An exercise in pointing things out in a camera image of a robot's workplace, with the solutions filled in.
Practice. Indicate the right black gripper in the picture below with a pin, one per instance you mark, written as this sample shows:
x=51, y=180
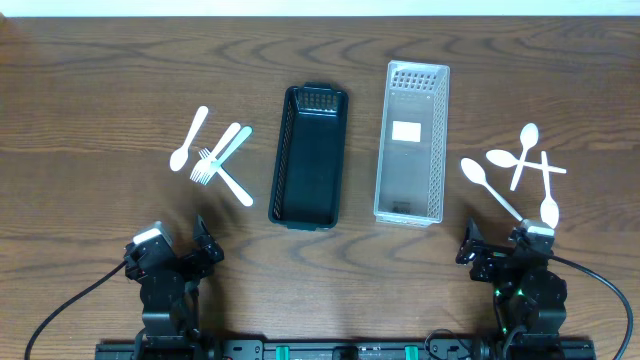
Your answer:
x=495, y=258

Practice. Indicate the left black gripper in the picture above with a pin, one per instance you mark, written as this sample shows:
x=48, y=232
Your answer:
x=182, y=260

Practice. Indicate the white spoon clear basket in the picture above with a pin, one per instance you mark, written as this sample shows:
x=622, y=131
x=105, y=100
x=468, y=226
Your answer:
x=476, y=174

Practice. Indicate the white spoon horizontal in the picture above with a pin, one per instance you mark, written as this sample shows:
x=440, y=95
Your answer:
x=505, y=159

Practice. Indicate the white spoon bowl down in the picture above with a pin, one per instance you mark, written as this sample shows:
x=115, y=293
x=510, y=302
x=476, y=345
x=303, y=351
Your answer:
x=549, y=210

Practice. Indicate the white spoon bowl up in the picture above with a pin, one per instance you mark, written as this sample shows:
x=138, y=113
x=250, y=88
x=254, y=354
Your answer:
x=529, y=136

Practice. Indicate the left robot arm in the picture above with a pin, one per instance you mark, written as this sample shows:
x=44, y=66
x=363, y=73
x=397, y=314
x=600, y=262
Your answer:
x=170, y=287

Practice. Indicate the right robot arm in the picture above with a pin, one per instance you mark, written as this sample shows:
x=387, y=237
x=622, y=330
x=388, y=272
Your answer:
x=528, y=299

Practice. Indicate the white plastic fork upper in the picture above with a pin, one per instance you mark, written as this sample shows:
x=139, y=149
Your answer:
x=202, y=166

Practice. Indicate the white plastic fork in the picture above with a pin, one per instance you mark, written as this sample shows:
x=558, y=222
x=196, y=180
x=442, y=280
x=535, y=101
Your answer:
x=241, y=194
x=202, y=166

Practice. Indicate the white plastic fork lower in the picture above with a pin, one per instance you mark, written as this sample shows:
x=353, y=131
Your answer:
x=241, y=194

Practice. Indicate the clear plastic basket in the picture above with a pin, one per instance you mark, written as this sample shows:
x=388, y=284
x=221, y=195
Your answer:
x=410, y=178

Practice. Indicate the white plastic spoon left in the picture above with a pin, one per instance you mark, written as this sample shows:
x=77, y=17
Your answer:
x=180, y=156

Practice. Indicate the mint green plastic fork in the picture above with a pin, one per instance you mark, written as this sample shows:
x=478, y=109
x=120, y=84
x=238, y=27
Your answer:
x=243, y=134

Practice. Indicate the dark green plastic basket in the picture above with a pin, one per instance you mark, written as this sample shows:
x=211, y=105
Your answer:
x=306, y=186

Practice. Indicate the white label in clear basket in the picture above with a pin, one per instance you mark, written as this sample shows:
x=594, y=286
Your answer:
x=406, y=131

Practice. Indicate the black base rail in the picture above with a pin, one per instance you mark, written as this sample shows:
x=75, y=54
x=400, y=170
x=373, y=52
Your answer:
x=437, y=348

